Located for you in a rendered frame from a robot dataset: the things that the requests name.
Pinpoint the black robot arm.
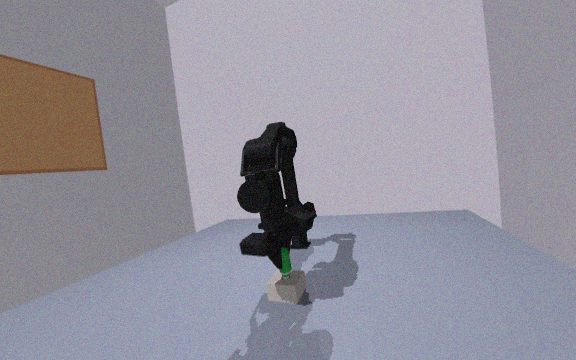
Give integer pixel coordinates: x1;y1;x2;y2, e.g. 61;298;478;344
237;122;317;249

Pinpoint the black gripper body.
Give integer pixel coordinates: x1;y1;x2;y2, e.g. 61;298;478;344
239;196;292;257

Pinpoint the green cylinder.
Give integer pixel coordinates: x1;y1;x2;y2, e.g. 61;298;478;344
279;248;292;273

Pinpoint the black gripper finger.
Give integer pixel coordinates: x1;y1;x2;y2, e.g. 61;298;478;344
267;241;285;270
279;229;296;254

